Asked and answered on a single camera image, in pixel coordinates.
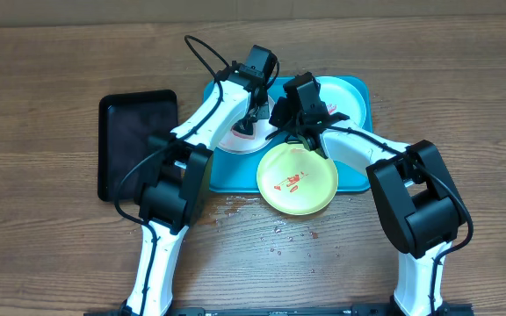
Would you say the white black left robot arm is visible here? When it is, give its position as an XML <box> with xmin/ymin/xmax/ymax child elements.
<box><xmin>121</xmin><ymin>63</ymin><xmax>274</xmax><ymax>315</ymax></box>

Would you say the light blue round plate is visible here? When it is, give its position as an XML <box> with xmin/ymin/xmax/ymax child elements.
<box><xmin>316</xmin><ymin>76</ymin><xmax>366</xmax><ymax>127</ymax></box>

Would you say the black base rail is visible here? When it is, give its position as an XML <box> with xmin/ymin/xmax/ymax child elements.
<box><xmin>83</xmin><ymin>301</ymin><xmax>474</xmax><ymax>316</ymax></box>

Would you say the black water tray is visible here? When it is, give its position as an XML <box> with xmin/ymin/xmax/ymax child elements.
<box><xmin>98</xmin><ymin>90</ymin><xmax>178</xmax><ymax>202</ymax></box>

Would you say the yellow round plate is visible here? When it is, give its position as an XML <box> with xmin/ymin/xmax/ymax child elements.
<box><xmin>257</xmin><ymin>143</ymin><xmax>338</xmax><ymax>215</ymax></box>

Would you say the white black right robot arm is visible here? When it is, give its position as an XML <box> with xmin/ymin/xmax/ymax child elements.
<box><xmin>270</xmin><ymin>97</ymin><xmax>473</xmax><ymax>315</ymax></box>

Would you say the white round plate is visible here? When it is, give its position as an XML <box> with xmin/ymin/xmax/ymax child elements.
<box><xmin>217</xmin><ymin>97</ymin><xmax>277</xmax><ymax>154</ymax></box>

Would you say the teal plastic tray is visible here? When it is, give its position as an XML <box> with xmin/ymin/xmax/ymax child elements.
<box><xmin>210</xmin><ymin>75</ymin><xmax>372</xmax><ymax>193</ymax></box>

